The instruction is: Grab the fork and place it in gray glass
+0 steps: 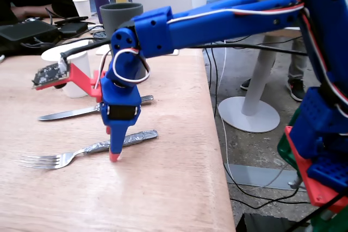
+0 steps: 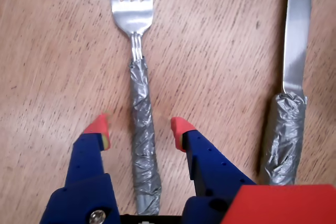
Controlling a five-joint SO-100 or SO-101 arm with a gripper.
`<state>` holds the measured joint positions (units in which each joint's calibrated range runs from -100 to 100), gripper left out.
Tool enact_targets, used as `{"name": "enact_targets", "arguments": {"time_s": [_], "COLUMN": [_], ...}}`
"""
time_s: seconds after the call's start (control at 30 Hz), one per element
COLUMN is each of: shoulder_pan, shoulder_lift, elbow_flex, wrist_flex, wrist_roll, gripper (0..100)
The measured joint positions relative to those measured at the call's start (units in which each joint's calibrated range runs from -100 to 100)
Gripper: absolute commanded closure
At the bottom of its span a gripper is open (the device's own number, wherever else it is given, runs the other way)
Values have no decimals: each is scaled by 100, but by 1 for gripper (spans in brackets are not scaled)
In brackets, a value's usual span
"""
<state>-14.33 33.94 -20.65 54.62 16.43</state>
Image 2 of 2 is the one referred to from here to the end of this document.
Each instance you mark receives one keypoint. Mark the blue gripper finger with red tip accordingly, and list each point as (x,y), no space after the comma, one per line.
(84,187)
(210,166)

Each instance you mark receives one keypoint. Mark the red camera mount bracket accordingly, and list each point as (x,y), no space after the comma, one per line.
(283,205)

